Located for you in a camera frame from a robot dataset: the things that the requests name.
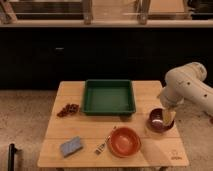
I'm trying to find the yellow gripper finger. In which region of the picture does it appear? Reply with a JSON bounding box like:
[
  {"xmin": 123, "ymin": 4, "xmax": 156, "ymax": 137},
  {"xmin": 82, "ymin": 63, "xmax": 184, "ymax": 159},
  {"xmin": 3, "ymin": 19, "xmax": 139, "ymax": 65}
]
[{"xmin": 163, "ymin": 110, "xmax": 176, "ymax": 126}]

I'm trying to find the dark red bowl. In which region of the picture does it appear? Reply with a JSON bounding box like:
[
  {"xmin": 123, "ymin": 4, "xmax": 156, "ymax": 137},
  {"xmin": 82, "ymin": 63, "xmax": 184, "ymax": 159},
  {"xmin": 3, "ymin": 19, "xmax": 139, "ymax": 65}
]
[{"xmin": 147, "ymin": 108, "xmax": 174, "ymax": 133}]

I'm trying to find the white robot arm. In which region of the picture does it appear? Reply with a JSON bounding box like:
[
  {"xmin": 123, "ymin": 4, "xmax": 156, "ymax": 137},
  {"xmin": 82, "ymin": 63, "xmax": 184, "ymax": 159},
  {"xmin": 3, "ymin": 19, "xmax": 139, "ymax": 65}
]
[{"xmin": 159, "ymin": 62, "xmax": 213, "ymax": 126}]

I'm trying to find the green plastic tray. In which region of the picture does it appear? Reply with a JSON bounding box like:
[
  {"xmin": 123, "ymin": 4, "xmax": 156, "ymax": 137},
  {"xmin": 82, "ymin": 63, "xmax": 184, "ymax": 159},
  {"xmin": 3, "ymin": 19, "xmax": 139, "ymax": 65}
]
[{"xmin": 81, "ymin": 79, "xmax": 136, "ymax": 116}]

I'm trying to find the wooden folding table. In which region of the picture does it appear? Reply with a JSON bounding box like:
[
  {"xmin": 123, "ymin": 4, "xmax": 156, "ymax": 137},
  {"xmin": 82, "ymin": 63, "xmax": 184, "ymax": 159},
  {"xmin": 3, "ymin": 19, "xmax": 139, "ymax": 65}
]
[{"xmin": 38, "ymin": 81, "xmax": 189, "ymax": 168}]

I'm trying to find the orange bowl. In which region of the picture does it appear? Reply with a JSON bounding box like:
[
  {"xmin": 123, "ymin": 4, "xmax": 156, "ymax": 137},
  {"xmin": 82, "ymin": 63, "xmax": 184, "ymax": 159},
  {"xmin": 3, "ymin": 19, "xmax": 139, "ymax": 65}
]
[{"xmin": 107, "ymin": 127, "xmax": 141, "ymax": 158}]

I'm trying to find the blue sponge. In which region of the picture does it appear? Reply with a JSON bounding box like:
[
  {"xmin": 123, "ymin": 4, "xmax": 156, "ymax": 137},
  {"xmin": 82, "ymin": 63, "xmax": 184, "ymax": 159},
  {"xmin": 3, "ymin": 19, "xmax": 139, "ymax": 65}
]
[{"xmin": 60, "ymin": 136, "xmax": 83, "ymax": 157}]

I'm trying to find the wooden shelf rack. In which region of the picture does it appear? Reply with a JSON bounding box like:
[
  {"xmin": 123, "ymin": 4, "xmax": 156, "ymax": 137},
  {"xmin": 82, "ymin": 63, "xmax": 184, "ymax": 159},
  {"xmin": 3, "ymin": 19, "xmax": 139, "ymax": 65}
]
[{"xmin": 0, "ymin": 0, "xmax": 213, "ymax": 28}]

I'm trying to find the black post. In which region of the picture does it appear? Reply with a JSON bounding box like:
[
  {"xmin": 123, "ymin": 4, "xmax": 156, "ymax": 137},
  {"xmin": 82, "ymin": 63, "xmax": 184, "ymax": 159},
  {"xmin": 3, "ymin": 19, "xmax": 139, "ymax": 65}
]
[{"xmin": 8, "ymin": 144, "xmax": 17, "ymax": 171}]

